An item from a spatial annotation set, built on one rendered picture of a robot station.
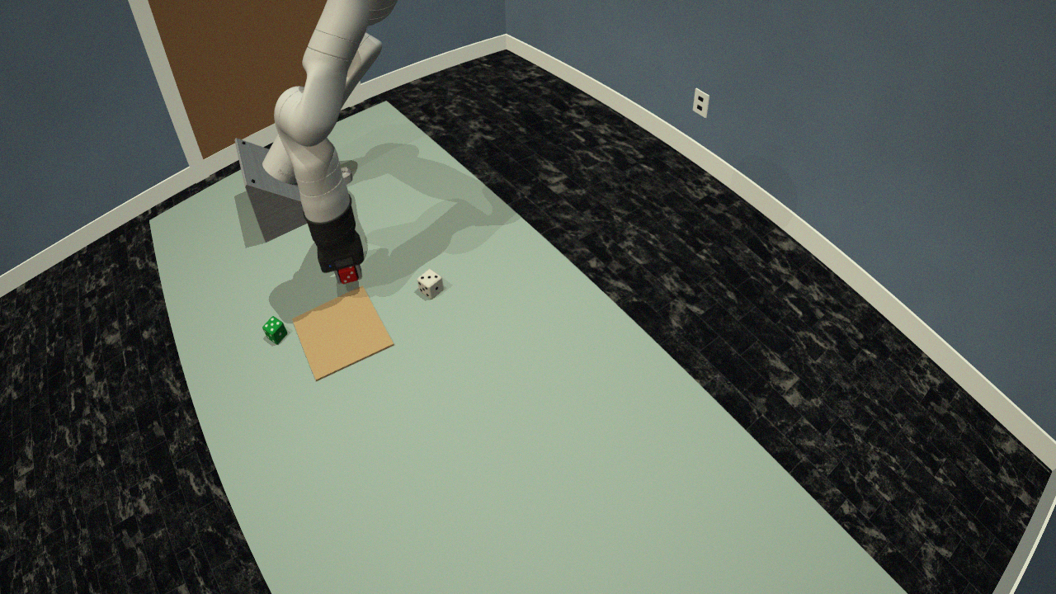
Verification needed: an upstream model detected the white die with black pips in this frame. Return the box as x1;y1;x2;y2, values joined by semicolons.
417;270;444;299

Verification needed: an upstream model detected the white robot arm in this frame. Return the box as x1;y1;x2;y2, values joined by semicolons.
262;0;398;196

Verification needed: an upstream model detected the red die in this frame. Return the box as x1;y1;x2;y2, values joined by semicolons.
338;266;358;284

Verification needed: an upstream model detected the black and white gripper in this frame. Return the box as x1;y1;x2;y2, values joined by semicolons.
299;167;364;284

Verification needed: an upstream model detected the green die with white pips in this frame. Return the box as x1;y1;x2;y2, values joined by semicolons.
262;316;287;345

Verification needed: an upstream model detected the tan flat mat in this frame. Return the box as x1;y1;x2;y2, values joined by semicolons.
293;286;394;380

